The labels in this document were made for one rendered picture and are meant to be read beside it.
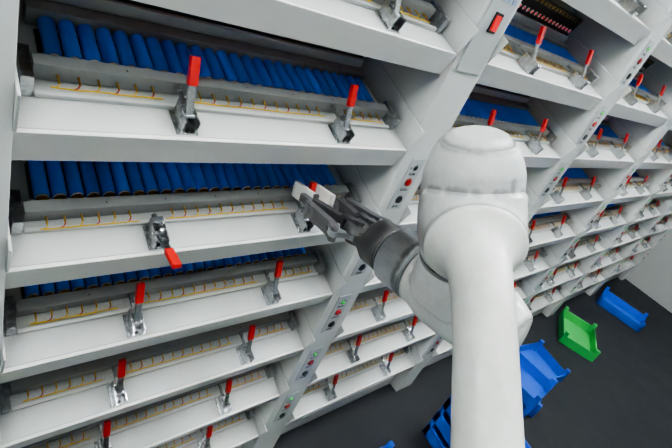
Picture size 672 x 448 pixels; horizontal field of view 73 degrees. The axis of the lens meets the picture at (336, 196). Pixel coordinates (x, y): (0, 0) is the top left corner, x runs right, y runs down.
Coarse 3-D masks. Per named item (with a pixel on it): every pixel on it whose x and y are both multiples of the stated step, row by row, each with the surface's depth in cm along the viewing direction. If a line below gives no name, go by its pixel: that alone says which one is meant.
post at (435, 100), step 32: (480, 0) 73; (384, 64) 88; (416, 96) 83; (448, 96) 82; (448, 128) 88; (384, 192) 89; (352, 256) 97; (352, 288) 106; (320, 320) 106; (288, 384) 118; (288, 416) 132
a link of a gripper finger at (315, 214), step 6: (312, 204) 73; (312, 210) 73; (318, 210) 72; (306, 216) 74; (312, 216) 73; (318, 216) 71; (324, 216) 70; (330, 216) 71; (312, 222) 73; (318, 222) 71; (324, 222) 70; (330, 222) 69; (336, 222) 69; (324, 228) 70; (330, 228) 68; (336, 228) 67; (330, 240) 68
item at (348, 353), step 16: (400, 320) 156; (416, 320) 154; (352, 336) 141; (368, 336) 147; (384, 336) 150; (400, 336) 155; (416, 336) 159; (336, 352) 136; (352, 352) 137; (368, 352) 143; (384, 352) 147; (320, 368) 131; (336, 368) 133
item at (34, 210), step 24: (192, 192) 72; (216, 192) 74; (240, 192) 77; (264, 192) 80; (288, 192) 83; (336, 192) 91; (24, 216) 56; (48, 216) 58; (72, 216) 61; (192, 216) 71
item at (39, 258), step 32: (352, 192) 93; (32, 224) 58; (192, 224) 71; (224, 224) 74; (256, 224) 78; (288, 224) 82; (32, 256) 56; (64, 256) 58; (96, 256) 60; (128, 256) 62; (160, 256) 66; (192, 256) 70; (224, 256) 75
